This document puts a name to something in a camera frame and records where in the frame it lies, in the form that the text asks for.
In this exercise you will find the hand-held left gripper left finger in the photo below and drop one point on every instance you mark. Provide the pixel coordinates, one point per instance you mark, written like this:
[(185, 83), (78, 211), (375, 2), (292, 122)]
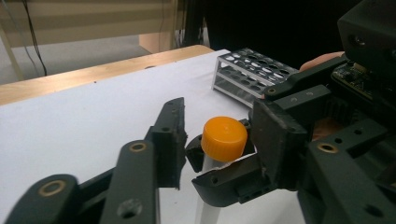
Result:
[(169, 146)]

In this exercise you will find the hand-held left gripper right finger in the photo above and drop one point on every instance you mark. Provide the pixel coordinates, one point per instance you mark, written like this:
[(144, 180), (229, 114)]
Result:
[(277, 146)]

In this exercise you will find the orange capped clear tube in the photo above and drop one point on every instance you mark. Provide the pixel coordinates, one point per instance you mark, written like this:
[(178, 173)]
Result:
[(224, 137)]

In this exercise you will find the metal tube rack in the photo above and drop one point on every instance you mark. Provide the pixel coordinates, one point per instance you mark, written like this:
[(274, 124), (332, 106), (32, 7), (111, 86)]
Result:
[(249, 67)]

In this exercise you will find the black curtain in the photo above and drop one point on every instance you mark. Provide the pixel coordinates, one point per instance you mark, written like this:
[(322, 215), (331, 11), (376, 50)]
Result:
[(264, 25)]

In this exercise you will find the wooden table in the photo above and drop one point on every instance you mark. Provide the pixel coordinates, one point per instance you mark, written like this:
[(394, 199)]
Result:
[(93, 77)]

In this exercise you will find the light wooden desk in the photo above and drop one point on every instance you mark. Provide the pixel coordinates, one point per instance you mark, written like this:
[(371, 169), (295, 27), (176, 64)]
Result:
[(93, 18)]

